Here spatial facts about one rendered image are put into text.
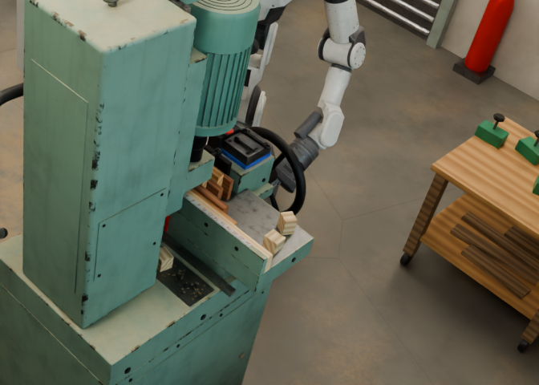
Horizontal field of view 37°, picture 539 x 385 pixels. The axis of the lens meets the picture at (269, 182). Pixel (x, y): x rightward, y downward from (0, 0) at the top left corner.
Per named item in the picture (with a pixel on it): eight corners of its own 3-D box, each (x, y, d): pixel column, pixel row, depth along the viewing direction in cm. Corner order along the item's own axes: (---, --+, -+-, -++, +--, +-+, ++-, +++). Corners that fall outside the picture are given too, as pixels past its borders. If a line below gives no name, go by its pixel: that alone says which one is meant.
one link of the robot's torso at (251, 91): (216, 92, 299) (230, -3, 261) (262, 105, 298) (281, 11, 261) (205, 122, 290) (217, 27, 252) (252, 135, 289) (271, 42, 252)
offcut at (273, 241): (270, 239, 195) (273, 228, 193) (282, 248, 194) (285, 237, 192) (261, 245, 193) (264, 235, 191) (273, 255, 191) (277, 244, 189)
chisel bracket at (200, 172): (210, 183, 199) (216, 156, 194) (169, 206, 190) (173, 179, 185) (189, 168, 202) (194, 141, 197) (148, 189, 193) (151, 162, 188)
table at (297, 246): (332, 239, 209) (338, 222, 205) (255, 294, 189) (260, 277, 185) (172, 121, 234) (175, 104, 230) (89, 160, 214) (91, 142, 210)
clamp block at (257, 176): (269, 183, 216) (276, 157, 211) (236, 203, 208) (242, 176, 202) (230, 154, 223) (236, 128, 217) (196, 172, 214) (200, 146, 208)
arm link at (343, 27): (338, 42, 253) (327, -19, 237) (373, 51, 246) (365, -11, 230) (318, 64, 247) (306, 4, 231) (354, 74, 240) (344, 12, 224)
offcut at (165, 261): (172, 267, 195) (173, 257, 193) (160, 272, 194) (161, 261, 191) (163, 257, 198) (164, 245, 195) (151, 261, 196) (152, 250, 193)
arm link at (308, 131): (297, 157, 252) (320, 132, 255) (318, 164, 244) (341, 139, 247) (279, 132, 246) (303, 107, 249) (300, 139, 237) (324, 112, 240)
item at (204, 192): (225, 220, 197) (228, 205, 195) (220, 223, 196) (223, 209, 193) (158, 167, 208) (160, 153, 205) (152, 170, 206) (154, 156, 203)
